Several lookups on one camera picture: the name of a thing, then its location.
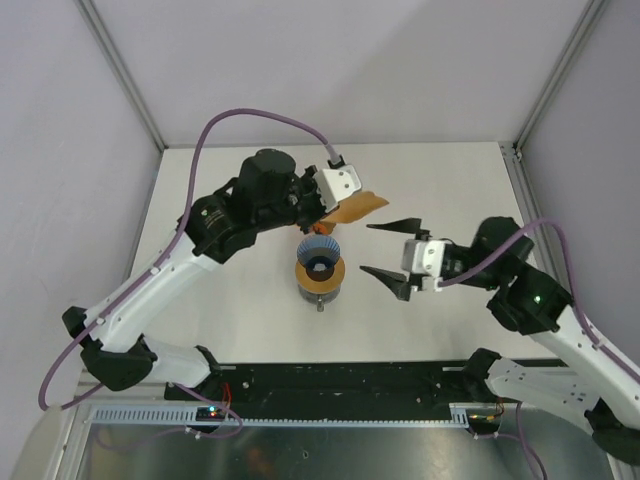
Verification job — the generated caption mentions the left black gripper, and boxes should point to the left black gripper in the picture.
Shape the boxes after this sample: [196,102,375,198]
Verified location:
[255,165,340,234]

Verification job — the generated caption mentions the blue ribbed dripper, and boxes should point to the blue ribbed dripper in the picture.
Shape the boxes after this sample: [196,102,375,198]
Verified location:
[296,234,341,270]

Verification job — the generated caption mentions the wooden ring dripper stand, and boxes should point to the wooden ring dripper stand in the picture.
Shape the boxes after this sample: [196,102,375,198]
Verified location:
[295,258,346,294]

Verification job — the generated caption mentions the glass coffee server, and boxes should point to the glass coffee server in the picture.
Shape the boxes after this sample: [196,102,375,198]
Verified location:
[298,285,341,313]

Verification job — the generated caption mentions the orange coffee filter holder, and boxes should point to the orange coffee filter holder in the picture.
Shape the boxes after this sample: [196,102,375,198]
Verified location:
[301,221,336,235]

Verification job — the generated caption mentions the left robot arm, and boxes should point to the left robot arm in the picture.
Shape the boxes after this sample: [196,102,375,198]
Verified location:
[62,149,359,400]

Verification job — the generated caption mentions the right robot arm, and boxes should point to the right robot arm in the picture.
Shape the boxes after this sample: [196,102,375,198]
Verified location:
[363,217,639,466]

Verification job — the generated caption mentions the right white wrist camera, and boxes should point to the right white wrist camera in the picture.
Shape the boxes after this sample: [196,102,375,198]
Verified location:
[401,239,448,292]

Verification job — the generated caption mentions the left aluminium frame post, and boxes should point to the left aluminium frame post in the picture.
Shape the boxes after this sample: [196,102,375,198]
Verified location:
[73,0,167,154]

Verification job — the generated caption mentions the aluminium frame post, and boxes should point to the aluminium frame post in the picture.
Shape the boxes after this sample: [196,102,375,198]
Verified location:
[73,0,167,154]
[512,0,610,151]

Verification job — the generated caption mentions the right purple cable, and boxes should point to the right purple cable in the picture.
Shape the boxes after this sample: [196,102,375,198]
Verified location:
[434,217,640,480]

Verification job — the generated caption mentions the purple cable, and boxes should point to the purple cable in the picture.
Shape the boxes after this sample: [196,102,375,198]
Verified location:
[37,107,346,444]
[434,217,640,480]

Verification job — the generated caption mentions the grey slotted cable duct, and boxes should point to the grey slotted cable duct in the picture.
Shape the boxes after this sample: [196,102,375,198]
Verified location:
[89,402,501,427]

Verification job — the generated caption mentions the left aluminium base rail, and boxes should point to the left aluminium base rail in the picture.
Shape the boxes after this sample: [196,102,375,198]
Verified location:
[73,383,113,401]

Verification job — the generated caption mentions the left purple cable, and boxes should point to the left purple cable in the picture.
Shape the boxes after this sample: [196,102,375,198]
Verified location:
[37,107,346,444]

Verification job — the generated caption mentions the right aluminium side rail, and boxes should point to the right aluminium side rail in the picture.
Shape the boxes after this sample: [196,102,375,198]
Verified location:
[498,142,639,479]

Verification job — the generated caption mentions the right aluminium frame post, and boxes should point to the right aluminium frame post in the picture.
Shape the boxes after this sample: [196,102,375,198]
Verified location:
[512,0,610,151]

